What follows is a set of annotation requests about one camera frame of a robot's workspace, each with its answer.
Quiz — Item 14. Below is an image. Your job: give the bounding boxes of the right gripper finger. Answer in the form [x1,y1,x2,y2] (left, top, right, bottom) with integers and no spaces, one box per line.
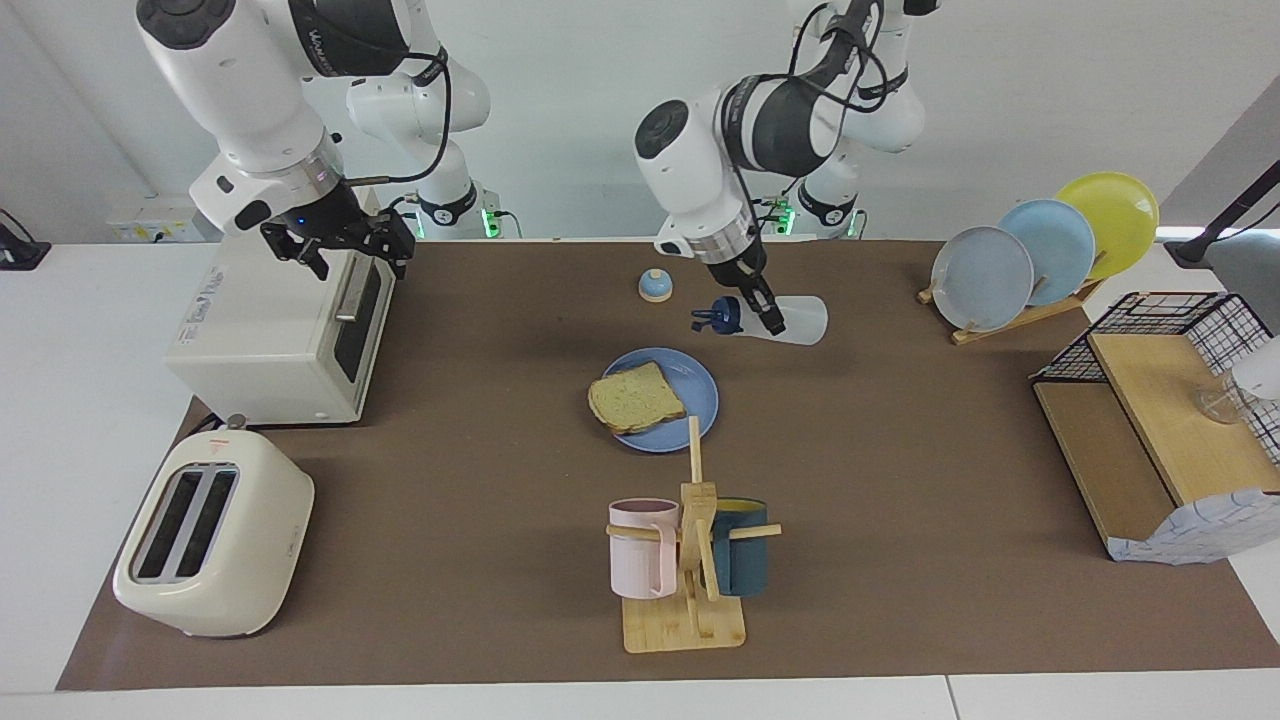
[370,215,416,281]
[262,228,331,281]

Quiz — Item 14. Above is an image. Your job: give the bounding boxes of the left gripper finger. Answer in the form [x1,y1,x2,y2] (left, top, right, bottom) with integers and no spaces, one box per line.
[750,285,787,337]

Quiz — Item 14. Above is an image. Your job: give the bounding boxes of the squeeze bottle with blue cap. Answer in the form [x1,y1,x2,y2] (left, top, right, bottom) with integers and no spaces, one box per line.
[690,293,830,347]

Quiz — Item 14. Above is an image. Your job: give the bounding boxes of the toasted bread slice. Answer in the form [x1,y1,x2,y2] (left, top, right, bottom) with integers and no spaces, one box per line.
[587,361,688,435]

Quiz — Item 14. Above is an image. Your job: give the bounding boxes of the blue round plate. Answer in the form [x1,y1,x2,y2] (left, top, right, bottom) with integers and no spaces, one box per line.
[597,347,720,454]

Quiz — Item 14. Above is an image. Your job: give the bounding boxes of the pale grey plate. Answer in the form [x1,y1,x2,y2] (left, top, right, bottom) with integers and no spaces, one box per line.
[931,226,1035,332]

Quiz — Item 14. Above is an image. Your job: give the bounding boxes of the wooden plate rack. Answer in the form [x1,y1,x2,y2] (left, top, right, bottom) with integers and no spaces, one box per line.
[918,275,1106,346]

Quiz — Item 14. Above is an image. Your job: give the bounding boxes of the light blue plate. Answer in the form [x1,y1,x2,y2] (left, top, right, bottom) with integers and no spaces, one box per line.
[998,199,1097,307]

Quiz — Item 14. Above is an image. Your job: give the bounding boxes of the yellow plate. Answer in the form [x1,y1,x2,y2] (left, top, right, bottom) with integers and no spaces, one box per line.
[1056,172,1161,281]

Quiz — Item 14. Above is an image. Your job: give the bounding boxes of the white toaster oven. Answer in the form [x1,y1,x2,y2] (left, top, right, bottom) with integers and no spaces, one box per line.
[165,185,401,426]

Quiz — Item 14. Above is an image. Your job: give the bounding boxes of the dark teal mug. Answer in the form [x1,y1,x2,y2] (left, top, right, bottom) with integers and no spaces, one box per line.
[712,498,770,598]

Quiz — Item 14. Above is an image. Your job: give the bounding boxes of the black clamp base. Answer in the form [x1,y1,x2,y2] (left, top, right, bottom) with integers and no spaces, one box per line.
[0,208,51,271]

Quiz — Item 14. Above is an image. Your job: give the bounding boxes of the pink mug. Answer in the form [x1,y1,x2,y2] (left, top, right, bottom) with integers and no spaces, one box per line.
[609,498,681,600]

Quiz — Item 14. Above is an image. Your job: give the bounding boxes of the cream two-slot toaster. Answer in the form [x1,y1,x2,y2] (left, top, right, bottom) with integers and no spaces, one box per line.
[112,428,316,639]

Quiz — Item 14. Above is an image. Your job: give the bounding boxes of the brown table mat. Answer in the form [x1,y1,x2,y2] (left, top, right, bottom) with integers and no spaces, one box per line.
[55,238,1280,693]

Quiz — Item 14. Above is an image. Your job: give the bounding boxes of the wooden mug tree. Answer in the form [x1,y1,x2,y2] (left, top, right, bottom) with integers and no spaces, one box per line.
[606,415,783,655]

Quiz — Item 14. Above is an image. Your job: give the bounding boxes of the clear glass cup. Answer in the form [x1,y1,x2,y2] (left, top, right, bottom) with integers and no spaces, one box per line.
[1195,385,1251,426]

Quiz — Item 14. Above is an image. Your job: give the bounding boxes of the white patterned shelf cloth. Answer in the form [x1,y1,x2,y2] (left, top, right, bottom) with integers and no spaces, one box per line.
[1108,488,1280,567]

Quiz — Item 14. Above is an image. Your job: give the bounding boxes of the white rounded object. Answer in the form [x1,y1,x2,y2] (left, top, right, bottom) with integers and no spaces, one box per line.
[1230,335,1280,401]

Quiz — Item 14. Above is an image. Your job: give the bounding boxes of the black arm base cables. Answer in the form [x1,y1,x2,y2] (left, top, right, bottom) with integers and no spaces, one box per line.
[752,195,803,237]

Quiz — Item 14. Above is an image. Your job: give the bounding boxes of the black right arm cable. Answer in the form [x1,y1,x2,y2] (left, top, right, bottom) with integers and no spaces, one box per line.
[290,0,453,187]

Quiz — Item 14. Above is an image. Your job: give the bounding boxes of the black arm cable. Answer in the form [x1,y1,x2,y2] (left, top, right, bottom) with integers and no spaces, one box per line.
[735,0,909,216]
[290,0,453,187]

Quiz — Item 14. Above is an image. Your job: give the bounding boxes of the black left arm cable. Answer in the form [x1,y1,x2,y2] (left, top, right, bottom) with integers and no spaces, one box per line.
[735,0,909,216]

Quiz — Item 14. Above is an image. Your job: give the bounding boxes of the wooden shelf with wire basket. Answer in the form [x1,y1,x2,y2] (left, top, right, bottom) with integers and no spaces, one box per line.
[1030,292,1280,566]

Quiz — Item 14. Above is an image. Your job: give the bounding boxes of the black camera stand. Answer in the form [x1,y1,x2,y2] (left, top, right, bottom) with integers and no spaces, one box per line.
[1165,160,1280,269]

